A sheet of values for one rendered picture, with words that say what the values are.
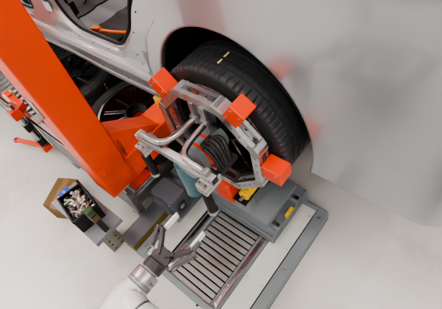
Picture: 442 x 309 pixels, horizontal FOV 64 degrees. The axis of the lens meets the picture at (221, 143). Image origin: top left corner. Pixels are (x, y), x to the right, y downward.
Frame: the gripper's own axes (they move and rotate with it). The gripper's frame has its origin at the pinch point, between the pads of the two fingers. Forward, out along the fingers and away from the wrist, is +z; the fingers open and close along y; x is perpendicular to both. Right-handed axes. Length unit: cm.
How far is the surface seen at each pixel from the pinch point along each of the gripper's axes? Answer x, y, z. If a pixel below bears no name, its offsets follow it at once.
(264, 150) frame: 11.0, 9.8, 36.6
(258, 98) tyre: 28, 3, 45
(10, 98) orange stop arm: -34, -200, 6
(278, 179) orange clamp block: 3.6, 17.9, 32.6
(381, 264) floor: -83, 58, 60
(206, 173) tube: 17.5, 1.4, 14.4
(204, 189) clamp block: 12.0, 1.9, 10.9
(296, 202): -66, 7, 60
